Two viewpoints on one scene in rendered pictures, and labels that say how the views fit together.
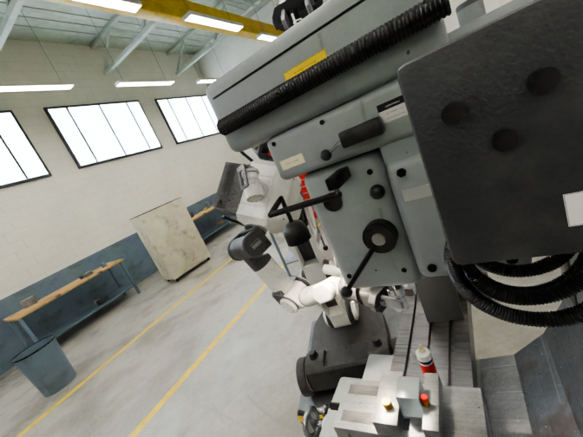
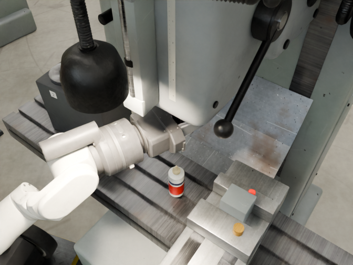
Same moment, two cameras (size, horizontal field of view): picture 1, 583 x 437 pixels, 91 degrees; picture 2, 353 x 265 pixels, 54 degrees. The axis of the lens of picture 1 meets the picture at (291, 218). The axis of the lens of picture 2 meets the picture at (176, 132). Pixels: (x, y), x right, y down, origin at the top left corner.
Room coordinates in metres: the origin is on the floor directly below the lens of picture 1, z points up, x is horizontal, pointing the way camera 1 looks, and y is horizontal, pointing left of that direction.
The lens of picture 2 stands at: (0.68, 0.30, 1.71)
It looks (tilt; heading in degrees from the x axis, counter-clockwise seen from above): 48 degrees down; 273
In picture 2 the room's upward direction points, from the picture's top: straight up
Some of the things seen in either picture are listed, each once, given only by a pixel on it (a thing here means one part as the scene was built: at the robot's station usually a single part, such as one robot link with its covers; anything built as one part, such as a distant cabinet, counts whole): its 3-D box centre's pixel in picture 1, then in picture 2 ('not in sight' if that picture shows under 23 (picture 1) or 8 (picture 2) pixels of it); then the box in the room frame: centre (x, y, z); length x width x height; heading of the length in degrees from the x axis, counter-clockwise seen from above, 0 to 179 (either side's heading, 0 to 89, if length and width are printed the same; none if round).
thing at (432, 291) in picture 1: (435, 280); (87, 105); (0.97, -0.41, 1.03); 0.22 x 0.12 x 0.20; 153
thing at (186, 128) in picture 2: (391, 303); (190, 128); (0.67, -0.15, 1.22); 0.06 x 0.02 x 0.03; 34
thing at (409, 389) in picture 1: (410, 396); (236, 205); (0.57, -0.10, 1.04); 0.06 x 0.05 x 0.06; 148
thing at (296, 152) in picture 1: (355, 126); not in sight; (0.66, -0.21, 1.68); 0.34 x 0.24 x 0.10; 56
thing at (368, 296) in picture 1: (370, 291); (141, 136); (0.77, -0.13, 1.22); 0.13 x 0.12 x 0.10; 124
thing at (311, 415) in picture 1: (318, 423); not in sight; (0.97, 0.23, 0.63); 0.16 x 0.12 x 0.12; 56
